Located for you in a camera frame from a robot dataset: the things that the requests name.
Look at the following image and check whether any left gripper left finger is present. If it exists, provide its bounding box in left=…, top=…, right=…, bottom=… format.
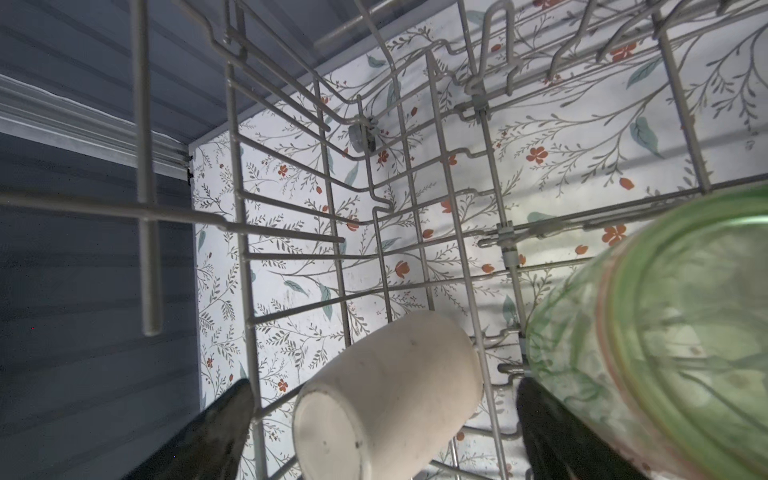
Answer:
left=125, top=378, right=254, bottom=479

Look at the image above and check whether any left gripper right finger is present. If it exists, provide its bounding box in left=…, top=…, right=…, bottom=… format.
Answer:
left=516, top=377, right=646, bottom=479

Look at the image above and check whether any green transparent cup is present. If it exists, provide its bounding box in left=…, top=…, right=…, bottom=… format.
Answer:
left=526, top=186, right=767, bottom=479

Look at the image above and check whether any beige cup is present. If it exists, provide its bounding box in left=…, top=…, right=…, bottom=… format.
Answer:
left=292, top=310, right=483, bottom=479

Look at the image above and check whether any grey wire dish rack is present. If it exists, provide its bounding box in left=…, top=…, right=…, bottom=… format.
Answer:
left=1, top=1, right=767, bottom=479

